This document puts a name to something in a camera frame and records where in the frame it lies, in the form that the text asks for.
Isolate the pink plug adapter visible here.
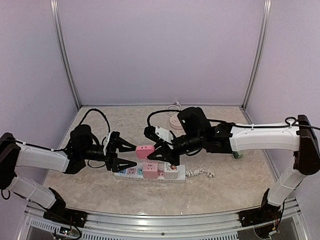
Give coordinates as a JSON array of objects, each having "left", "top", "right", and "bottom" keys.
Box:
[{"left": 135, "top": 145, "right": 155, "bottom": 160}]

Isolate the round pink power socket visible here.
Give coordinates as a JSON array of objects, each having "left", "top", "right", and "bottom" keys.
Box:
[{"left": 169, "top": 115, "right": 183, "bottom": 130}]

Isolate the pink cube socket adapter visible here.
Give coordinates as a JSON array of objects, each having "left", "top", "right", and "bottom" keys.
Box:
[{"left": 142, "top": 160, "right": 158, "bottom": 179}]

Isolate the left aluminium frame post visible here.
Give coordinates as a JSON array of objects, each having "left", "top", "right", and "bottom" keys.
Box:
[{"left": 49, "top": 0, "right": 82, "bottom": 111}]

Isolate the front aluminium rail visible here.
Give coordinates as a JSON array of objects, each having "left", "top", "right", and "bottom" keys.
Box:
[{"left": 23, "top": 197, "right": 301, "bottom": 240}]

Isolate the white cube socket adapter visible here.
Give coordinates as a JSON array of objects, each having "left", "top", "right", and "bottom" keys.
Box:
[{"left": 164, "top": 162, "right": 179, "bottom": 180}]

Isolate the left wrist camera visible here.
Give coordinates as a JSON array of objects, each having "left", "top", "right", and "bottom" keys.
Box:
[{"left": 102, "top": 132, "right": 112, "bottom": 156}]

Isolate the white multicolour power strip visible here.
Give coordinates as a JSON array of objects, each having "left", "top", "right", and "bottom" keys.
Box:
[{"left": 114, "top": 163, "right": 187, "bottom": 183}]

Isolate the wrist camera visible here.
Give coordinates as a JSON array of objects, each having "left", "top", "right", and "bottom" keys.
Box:
[
  {"left": 102, "top": 132, "right": 112, "bottom": 156},
  {"left": 143, "top": 126, "right": 174, "bottom": 145}
]

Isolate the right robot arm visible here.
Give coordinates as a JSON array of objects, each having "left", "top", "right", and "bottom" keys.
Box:
[{"left": 144, "top": 107, "right": 320, "bottom": 227}]

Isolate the white coiled socket cable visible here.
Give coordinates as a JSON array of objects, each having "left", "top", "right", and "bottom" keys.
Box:
[{"left": 166, "top": 100, "right": 183, "bottom": 112}]

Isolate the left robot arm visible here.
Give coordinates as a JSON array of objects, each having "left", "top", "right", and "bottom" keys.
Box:
[{"left": 0, "top": 124, "right": 137, "bottom": 228}]

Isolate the right aluminium frame post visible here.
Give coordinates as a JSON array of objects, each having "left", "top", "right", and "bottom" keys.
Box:
[{"left": 241, "top": 0, "right": 272, "bottom": 112}]

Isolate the power strip cord and plug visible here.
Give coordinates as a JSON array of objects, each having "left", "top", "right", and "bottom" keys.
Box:
[{"left": 185, "top": 168, "right": 216, "bottom": 179}]

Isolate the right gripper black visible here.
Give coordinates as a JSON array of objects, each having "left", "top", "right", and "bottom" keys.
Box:
[{"left": 147, "top": 131, "right": 204, "bottom": 166}]

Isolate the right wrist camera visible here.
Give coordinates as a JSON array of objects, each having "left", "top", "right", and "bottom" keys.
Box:
[{"left": 143, "top": 126, "right": 174, "bottom": 145}]

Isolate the green plug adapter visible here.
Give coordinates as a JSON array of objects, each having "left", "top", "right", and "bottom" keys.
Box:
[{"left": 232, "top": 151, "right": 244, "bottom": 160}]

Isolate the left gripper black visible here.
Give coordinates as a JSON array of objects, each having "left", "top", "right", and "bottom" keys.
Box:
[{"left": 80, "top": 137, "right": 138, "bottom": 173}]

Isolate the aluminium frame post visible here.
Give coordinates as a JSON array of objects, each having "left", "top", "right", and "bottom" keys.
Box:
[
  {"left": 241, "top": 0, "right": 272, "bottom": 112},
  {"left": 49, "top": 0, "right": 82, "bottom": 111}
]

